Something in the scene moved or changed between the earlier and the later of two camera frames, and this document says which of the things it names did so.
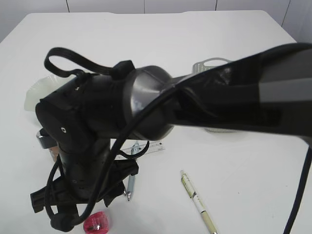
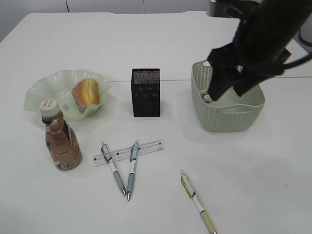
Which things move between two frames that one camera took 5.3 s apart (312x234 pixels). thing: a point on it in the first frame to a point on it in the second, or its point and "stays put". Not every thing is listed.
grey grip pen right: [135, 149] stays put
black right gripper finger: [60, 195] to [224, 69]
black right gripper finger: [118, 191] to [246, 81]
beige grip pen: [190, 189] stays put
